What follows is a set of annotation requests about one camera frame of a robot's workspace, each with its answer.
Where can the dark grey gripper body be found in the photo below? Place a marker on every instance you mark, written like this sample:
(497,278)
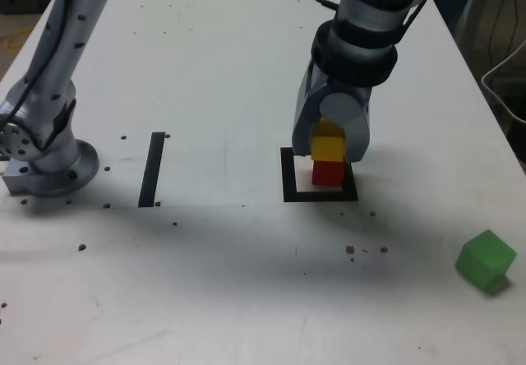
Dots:
(353,90)

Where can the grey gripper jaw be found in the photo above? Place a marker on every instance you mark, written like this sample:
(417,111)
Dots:
(304,122)
(355,130)

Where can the yellow cube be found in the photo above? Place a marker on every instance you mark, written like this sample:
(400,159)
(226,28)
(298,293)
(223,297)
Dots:
(326,147)

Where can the red cube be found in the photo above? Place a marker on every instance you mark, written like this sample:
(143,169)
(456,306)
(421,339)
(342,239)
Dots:
(326,174)

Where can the green cube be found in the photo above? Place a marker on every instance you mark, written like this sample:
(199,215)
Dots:
(485,260)

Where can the black tape square outline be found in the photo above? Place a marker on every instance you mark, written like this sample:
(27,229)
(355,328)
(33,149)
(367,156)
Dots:
(287,176)

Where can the black tape strip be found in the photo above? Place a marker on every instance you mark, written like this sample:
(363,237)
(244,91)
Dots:
(151,172)

